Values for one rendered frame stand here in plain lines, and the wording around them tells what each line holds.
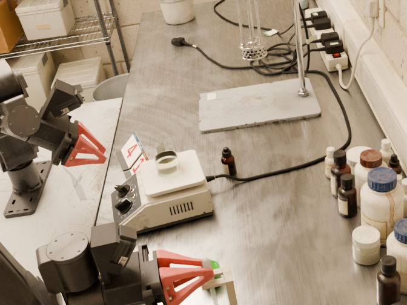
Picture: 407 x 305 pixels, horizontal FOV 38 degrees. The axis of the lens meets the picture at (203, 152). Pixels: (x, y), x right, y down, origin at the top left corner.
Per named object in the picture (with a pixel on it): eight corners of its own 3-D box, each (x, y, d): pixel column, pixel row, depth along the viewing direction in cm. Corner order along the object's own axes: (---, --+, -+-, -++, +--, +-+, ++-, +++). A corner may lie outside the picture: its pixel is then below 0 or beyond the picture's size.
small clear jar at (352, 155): (368, 192, 114) (367, 165, 110) (341, 185, 117) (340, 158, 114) (381, 177, 118) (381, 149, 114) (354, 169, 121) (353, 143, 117)
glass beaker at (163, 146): (150, 175, 117) (141, 141, 112) (167, 161, 120) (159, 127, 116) (173, 183, 113) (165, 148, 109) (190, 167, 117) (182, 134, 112)
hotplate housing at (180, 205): (117, 242, 115) (106, 210, 110) (112, 203, 126) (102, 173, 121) (226, 213, 116) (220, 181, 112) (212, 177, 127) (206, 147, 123)
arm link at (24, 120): (56, 124, 104) (26, 61, 102) (9, 144, 100) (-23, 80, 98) (43, 127, 114) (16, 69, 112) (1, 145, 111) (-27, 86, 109)
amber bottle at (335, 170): (354, 189, 116) (352, 148, 111) (349, 201, 113) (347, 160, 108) (334, 186, 118) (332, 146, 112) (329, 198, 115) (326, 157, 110)
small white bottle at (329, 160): (328, 170, 122) (326, 144, 119) (340, 173, 121) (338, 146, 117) (323, 178, 120) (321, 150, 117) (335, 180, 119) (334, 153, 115)
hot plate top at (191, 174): (145, 199, 111) (145, 195, 111) (139, 166, 121) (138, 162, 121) (206, 183, 112) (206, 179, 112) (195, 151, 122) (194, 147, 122)
